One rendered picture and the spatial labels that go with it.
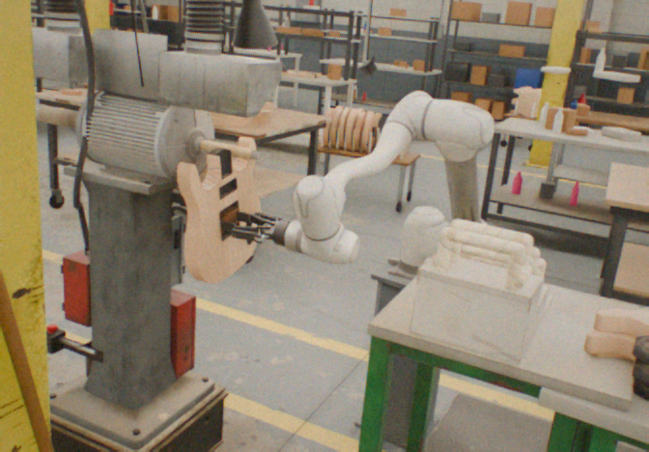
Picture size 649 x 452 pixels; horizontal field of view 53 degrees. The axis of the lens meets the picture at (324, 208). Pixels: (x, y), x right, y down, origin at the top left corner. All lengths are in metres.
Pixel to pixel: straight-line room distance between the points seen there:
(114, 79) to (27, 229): 1.03
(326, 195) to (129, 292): 0.87
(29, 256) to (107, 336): 1.23
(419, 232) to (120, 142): 1.14
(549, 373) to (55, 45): 1.67
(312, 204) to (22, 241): 0.74
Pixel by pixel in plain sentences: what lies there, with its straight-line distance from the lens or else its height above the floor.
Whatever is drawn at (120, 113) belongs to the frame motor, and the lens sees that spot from 2.13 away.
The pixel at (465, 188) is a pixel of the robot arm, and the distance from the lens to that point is 2.23.
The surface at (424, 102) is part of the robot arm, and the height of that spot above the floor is 1.42.
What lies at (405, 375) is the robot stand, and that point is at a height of 0.32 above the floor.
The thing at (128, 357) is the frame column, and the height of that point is 0.49.
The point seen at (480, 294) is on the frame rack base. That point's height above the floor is 1.08.
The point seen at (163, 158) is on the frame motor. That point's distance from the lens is 2.00.
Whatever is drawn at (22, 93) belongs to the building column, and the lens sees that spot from 1.15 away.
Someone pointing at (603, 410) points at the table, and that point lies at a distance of 1.60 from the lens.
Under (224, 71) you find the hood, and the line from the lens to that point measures 1.79.
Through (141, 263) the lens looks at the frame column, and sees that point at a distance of 2.25.
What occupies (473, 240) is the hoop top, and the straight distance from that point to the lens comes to 1.54.
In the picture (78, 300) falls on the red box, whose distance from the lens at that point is 2.45.
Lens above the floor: 1.68
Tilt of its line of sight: 17 degrees down
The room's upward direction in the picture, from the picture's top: 5 degrees clockwise
